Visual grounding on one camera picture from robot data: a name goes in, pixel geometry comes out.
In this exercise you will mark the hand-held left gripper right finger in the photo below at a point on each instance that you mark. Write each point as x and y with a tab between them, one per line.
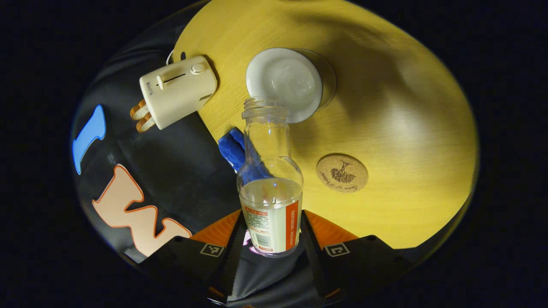
314	261

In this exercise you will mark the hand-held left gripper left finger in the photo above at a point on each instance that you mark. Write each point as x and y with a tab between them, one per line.
222	265

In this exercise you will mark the clear water bottle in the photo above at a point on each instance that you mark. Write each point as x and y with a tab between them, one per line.
269	205

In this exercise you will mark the round cork coaster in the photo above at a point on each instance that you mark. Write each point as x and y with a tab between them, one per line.
342	173

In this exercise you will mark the cream teacup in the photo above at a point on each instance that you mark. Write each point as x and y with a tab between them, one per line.
284	79

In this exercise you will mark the black backdrop cloth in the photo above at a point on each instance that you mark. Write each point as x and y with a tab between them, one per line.
184	171

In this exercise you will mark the blue towel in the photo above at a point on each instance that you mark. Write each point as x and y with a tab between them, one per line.
229	147

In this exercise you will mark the cream toaster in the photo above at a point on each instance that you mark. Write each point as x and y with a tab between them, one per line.
180	92

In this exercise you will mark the cream saucer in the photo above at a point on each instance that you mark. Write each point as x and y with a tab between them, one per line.
329	81

